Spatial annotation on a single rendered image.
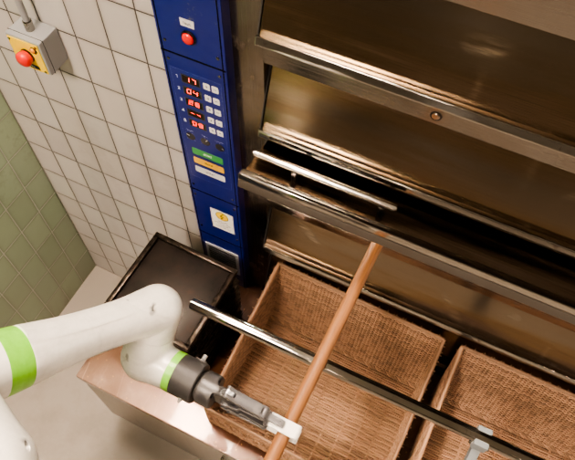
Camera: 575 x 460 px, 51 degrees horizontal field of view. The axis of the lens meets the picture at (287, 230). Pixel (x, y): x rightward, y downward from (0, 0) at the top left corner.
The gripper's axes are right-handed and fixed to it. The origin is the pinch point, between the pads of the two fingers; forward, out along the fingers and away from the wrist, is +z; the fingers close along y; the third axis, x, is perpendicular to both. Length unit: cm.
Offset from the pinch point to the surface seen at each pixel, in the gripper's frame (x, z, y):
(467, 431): -17.5, 35.1, 1.7
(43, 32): -49, -89, -32
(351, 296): -33.7, 0.7, -1.7
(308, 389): -9.3, 0.9, -1.5
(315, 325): -45, -11, 54
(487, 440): -17.6, 39.5, 1.7
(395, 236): -39.3, 5.3, -24.3
